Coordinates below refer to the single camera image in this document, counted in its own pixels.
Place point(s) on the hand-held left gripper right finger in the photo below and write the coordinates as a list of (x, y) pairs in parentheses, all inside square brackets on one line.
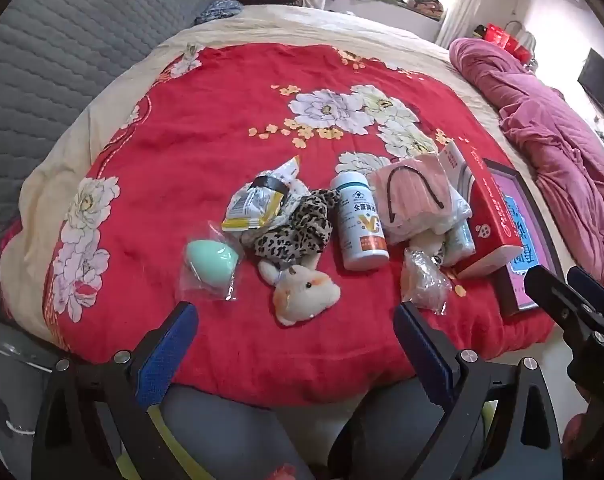
[(421, 345)]

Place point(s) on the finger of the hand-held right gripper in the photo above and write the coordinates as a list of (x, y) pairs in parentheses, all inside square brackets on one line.
[(594, 285), (549, 292)]

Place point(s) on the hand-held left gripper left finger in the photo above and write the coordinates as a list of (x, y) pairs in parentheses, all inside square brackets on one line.
[(167, 345)]

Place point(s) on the small clear plastic bag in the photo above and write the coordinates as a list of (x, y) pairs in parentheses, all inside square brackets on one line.
[(424, 280)]

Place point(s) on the mint makeup sponge packet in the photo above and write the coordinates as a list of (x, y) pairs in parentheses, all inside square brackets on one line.
[(212, 260)]

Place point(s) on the blue print tissue pack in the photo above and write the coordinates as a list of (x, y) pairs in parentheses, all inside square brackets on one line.
[(461, 245)]

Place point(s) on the white orange plush toy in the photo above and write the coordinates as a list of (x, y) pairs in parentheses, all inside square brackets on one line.
[(304, 292)]

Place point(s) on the pink face mask pack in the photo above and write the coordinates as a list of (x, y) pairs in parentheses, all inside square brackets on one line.
[(406, 197)]

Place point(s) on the leopard print scrunchie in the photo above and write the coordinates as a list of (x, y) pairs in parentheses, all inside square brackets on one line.
[(297, 232)]

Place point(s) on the snack packet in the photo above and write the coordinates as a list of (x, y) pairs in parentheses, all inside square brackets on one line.
[(257, 197)]

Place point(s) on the white floral scrunchie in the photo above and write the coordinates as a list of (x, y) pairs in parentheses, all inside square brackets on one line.
[(297, 187)]

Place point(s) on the person's right hand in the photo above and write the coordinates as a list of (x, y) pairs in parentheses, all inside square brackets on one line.
[(576, 432)]

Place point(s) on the purple printed book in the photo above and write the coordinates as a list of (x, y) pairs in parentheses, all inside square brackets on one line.
[(526, 240)]

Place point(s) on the red cardboard box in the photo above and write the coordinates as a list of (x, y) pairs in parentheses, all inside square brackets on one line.
[(496, 225)]

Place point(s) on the person's grey trousers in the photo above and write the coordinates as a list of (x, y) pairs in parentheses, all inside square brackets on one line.
[(222, 435)]

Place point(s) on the white pill bottle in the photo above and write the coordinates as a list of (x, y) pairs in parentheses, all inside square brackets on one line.
[(359, 220)]

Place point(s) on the pink quilt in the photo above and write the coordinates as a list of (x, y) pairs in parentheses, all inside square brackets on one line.
[(546, 135)]

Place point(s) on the grey bed base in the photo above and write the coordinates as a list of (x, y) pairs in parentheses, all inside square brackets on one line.
[(7, 360)]

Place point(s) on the red floral blanket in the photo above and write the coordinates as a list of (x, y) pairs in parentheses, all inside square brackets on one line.
[(182, 160)]

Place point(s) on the red gift bag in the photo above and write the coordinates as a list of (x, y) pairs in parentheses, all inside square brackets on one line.
[(519, 52), (496, 35)]

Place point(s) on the brown patterned cloth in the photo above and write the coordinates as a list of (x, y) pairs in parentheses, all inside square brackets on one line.
[(424, 7)]

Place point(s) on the grey quilted headboard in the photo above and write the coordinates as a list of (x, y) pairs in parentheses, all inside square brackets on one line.
[(57, 35)]

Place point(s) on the beige bed sheet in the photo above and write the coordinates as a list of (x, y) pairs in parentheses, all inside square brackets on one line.
[(262, 22)]

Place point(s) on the blue patterned cloth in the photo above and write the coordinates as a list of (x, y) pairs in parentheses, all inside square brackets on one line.
[(219, 10)]

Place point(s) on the black wall television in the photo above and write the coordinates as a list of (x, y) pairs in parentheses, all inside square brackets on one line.
[(601, 85)]

